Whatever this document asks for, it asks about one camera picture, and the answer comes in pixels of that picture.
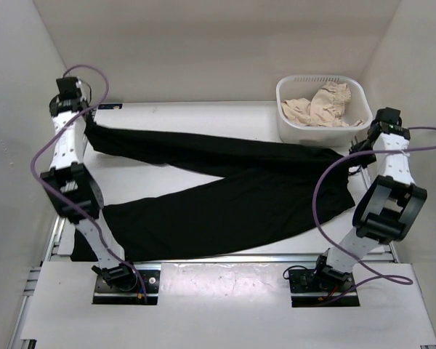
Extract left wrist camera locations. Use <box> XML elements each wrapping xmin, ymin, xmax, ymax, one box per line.
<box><xmin>56</xmin><ymin>76</ymin><xmax>92</xmax><ymax>103</ymax></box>

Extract white plastic basket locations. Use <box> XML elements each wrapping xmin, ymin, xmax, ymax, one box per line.
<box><xmin>275</xmin><ymin>75</ymin><xmax>373</xmax><ymax>148</ymax></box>

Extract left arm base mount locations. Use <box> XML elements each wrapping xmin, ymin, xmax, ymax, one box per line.
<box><xmin>92</xmin><ymin>264</ymin><xmax>161</xmax><ymax>305</ymax></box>

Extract black trousers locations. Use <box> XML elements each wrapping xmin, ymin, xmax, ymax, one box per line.
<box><xmin>85</xmin><ymin>123</ymin><xmax>355</xmax><ymax>262</ymax></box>

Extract beige trousers in basket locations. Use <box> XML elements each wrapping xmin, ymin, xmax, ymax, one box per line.
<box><xmin>281</xmin><ymin>81</ymin><xmax>364</xmax><ymax>127</ymax></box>

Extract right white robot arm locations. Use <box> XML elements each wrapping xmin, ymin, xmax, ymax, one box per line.
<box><xmin>312</xmin><ymin>108</ymin><xmax>427</xmax><ymax>291</ymax></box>

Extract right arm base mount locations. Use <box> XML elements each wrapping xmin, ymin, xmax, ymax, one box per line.
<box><xmin>282</xmin><ymin>265</ymin><xmax>360</xmax><ymax>308</ymax></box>

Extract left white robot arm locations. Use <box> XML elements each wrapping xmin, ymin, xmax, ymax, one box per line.
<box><xmin>40</xmin><ymin>97</ymin><xmax>138</xmax><ymax>292</ymax></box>

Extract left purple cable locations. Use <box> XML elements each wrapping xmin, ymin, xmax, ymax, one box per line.
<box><xmin>29</xmin><ymin>64</ymin><xmax>148</xmax><ymax>295</ymax></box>

